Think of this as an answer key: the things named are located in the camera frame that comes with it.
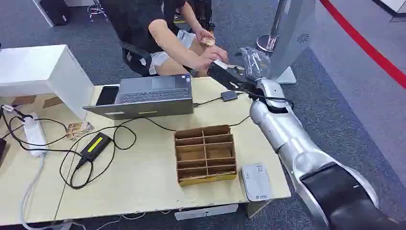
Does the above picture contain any small black usb hub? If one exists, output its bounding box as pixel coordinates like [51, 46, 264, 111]
[220, 90, 239, 103]

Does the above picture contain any long thin black cable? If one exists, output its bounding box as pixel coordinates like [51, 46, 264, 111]
[117, 115, 252, 132]

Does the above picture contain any plastic wrapped wrist camera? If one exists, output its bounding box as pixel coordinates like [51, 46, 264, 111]
[235, 46, 272, 82]

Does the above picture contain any grey standing panel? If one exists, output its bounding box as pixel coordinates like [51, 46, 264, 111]
[269, 0, 318, 85]

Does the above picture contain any chrome stanchion post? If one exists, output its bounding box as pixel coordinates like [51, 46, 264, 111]
[255, 0, 287, 54]

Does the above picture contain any person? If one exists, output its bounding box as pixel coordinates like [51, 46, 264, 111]
[100, 0, 229, 79]

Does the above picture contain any white bracket under table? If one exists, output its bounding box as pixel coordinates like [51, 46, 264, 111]
[174, 204, 239, 221]

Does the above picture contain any white power strip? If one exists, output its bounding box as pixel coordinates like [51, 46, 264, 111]
[22, 112, 49, 158]

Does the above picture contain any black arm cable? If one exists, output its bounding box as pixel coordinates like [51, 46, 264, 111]
[236, 83, 295, 111]

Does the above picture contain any pale printed card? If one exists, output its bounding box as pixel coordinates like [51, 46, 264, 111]
[215, 59, 246, 71]

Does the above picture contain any black mains cable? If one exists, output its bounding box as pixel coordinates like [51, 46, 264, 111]
[0, 106, 84, 157]

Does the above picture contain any thin white cable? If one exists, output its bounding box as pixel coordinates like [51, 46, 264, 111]
[71, 209, 172, 230]

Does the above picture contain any white router device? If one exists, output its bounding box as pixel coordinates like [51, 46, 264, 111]
[240, 163, 274, 203]

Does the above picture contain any person's left hand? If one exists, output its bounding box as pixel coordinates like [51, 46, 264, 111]
[194, 28, 215, 44]

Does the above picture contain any white cabinet with black case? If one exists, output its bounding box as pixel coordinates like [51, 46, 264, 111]
[32, 0, 73, 28]

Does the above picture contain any grey laptop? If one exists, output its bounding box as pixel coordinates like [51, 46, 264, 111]
[83, 74, 194, 121]

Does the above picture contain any black power adapter yellow label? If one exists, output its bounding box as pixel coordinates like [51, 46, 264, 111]
[75, 132, 113, 170]

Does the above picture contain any dark flat object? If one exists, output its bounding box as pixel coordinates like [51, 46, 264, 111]
[0, 138, 11, 168]

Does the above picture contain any black smartphone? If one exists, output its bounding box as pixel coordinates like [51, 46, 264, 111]
[95, 85, 120, 107]

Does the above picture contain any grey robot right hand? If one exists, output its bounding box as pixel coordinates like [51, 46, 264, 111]
[207, 59, 258, 93]

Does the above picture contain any black tripod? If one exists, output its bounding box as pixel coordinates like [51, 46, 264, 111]
[190, 0, 217, 32]

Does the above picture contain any black hub cable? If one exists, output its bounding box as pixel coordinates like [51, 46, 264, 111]
[192, 96, 223, 108]

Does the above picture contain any brown cardboard piece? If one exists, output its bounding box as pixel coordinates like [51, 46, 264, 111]
[11, 94, 37, 106]
[42, 96, 64, 110]

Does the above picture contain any white box stand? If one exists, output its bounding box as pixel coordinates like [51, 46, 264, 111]
[0, 44, 95, 121]

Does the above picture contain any white power strip cable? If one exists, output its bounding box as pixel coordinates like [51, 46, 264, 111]
[20, 154, 74, 230]

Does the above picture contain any person's right hand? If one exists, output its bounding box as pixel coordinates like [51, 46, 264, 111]
[196, 45, 229, 71]

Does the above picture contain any black adapter cable loop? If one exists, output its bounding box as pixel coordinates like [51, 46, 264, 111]
[59, 124, 137, 190]

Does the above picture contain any chrome stool base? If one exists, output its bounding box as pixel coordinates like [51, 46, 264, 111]
[86, 0, 109, 23]

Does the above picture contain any stack of printed cards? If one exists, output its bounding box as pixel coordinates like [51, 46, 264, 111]
[65, 121, 95, 140]

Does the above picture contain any wooden divided card box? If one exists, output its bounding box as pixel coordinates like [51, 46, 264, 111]
[173, 124, 238, 187]

